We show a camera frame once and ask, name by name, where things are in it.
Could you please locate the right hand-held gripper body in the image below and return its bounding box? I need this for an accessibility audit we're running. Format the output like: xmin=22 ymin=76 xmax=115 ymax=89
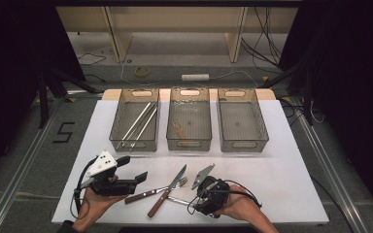
xmin=190 ymin=162 xmax=232 ymax=217

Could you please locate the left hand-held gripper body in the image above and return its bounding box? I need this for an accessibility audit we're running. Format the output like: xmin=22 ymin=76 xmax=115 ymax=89
xmin=76 ymin=150 xmax=138 ymax=198

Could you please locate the fork with wooden handle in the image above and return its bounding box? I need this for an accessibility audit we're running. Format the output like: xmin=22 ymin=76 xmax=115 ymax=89
xmin=123 ymin=176 xmax=189 ymax=205

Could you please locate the knife with wooden handle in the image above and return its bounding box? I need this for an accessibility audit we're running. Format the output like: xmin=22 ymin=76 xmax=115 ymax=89
xmin=146 ymin=163 xmax=188 ymax=218

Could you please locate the silver metal spoon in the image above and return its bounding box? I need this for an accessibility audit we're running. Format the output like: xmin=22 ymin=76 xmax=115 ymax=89
xmin=166 ymin=195 xmax=194 ymax=208

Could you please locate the silver metal chopstick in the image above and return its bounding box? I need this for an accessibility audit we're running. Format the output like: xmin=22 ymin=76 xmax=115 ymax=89
xmin=119 ymin=104 xmax=156 ymax=149

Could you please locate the smoky clear plastic bin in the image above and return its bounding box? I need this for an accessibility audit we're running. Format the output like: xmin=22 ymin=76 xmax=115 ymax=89
xmin=109 ymin=87 xmax=160 ymax=153
xmin=217 ymin=87 xmax=270 ymax=153
xmin=165 ymin=86 xmax=214 ymax=152

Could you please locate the amber clear plastic spoon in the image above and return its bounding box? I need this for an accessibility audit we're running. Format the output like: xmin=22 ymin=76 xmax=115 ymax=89
xmin=172 ymin=118 xmax=187 ymax=141

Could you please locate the person's left hand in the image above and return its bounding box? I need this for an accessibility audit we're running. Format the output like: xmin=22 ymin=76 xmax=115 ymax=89
xmin=72 ymin=187 xmax=128 ymax=233

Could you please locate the person's right hand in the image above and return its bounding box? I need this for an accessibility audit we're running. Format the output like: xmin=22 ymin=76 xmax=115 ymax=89
xmin=214 ymin=183 xmax=262 ymax=224

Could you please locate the white table cover sheet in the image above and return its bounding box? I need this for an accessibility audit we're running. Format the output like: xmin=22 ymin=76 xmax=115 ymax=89
xmin=51 ymin=99 xmax=330 ymax=227

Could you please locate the yellow tape roll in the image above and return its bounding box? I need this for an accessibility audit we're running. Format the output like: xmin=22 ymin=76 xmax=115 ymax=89
xmin=133 ymin=65 xmax=151 ymax=79

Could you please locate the black metal stand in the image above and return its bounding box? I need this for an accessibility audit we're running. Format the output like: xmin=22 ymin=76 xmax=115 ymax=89
xmin=257 ymin=60 xmax=316 ymax=126
xmin=36 ymin=66 xmax=99 ymax=129

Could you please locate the white power strip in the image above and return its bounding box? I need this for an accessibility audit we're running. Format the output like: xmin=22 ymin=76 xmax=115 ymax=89
xmin=181 ymin=73 xmax=211 ymax=83

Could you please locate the dark curtain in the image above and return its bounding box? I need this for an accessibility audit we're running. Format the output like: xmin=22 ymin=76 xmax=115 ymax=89
xmin=277 ymin=0 xmax=373 ymax=224
xmin=0 ymin=0 xmax=85 ymax=190

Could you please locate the beige wooden shelf unit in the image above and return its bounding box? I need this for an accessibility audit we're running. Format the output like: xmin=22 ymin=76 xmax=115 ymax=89
xmin=54 ymin=5 xmax=301 ymax=64

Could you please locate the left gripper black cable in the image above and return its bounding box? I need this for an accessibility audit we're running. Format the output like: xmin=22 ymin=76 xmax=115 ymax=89
xmin=69 ymin=156 xmax=99 ymax=221

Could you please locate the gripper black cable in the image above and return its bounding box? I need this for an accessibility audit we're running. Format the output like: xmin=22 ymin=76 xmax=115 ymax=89
xmin=69 ymin=156 xmax=99 ymax=221
xmin=186 ymin=179 xmax=264 ymax=217

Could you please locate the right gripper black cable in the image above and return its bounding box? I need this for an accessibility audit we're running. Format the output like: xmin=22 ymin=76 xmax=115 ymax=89
xmin=186 ymin=179 xmax=264 ymax=217

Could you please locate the aluminium floor rail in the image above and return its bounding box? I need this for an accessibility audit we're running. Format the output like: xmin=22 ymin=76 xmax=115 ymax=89
xmin=0 ymin=96 xmax=66 ymax=233
xmin=294 ymin=111 xmax=371 ymax=233

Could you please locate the thin black floor cable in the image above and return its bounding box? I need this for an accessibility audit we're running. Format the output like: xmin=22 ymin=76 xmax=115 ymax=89
xmin=76 ymin=51 xmax=108 ymax=67

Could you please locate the white power cable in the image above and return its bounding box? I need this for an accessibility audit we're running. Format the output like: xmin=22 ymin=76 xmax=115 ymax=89
xmin=119 ymin=59 xmax=260 ymax=89

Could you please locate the bundle of black cables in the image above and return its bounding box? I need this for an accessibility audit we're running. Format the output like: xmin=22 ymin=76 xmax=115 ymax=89
xmin=240 ymin=6 xmax=285 ymax=71

